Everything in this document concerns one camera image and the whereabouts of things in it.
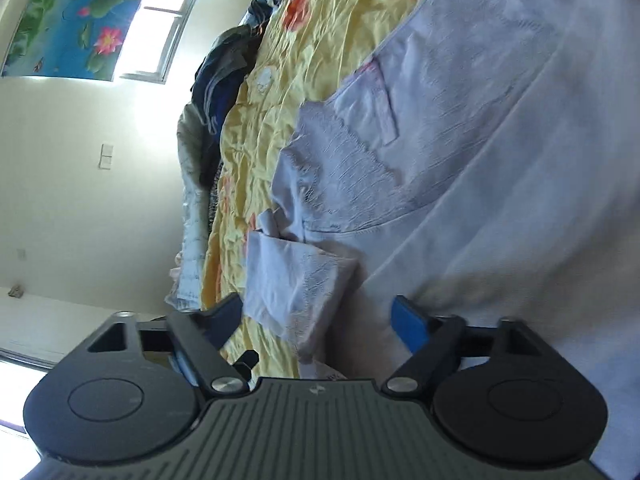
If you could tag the lotus wall poster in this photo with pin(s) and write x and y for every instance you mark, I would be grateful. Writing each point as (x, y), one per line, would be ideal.
(75, 15)

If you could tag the yellow floral bedsheet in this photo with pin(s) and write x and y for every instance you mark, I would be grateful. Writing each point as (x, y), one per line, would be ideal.
(300, 70)

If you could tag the white small garment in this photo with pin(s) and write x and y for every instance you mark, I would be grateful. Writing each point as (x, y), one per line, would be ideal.
(475, 160)

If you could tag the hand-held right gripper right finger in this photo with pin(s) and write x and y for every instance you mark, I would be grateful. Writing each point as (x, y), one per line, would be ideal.
(407, 326)

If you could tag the bright window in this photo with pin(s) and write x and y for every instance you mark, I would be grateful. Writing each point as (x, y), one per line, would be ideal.
(20, 395)

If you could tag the white light switch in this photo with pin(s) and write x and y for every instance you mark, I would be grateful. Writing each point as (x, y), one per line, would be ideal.
(106, 156)

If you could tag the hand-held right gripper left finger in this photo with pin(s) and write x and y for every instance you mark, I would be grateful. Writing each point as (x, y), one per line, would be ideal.
(226, 321)

